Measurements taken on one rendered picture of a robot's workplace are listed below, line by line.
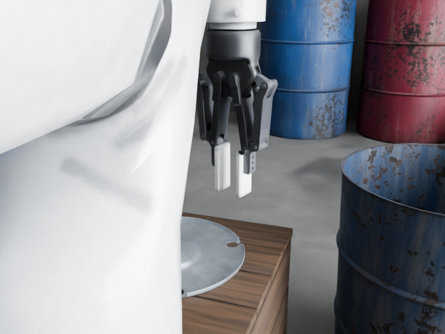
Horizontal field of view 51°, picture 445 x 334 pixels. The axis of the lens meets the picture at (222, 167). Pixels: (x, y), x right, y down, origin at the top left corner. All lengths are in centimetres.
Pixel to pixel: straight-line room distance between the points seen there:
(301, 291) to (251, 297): 67
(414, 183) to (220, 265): 55
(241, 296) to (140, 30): 61
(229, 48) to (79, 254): 45
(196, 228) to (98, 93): 79
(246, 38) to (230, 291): 39
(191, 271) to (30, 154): 60
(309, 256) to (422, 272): 79
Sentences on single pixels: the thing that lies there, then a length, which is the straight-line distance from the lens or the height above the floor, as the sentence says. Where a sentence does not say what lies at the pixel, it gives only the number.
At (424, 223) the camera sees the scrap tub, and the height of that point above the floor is 46.
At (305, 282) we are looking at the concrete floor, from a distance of 145.
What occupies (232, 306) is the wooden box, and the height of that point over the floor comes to 35.
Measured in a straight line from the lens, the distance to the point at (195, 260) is 84.
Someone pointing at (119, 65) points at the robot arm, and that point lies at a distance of 17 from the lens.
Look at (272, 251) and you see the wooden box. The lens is 88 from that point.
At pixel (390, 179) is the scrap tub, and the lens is 115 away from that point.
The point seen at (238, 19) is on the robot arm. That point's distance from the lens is 61.
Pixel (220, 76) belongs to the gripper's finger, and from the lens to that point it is 65.
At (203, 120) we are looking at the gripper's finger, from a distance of 69.
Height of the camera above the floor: 78
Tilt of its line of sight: 19 degrees down
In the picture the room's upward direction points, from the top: straight up
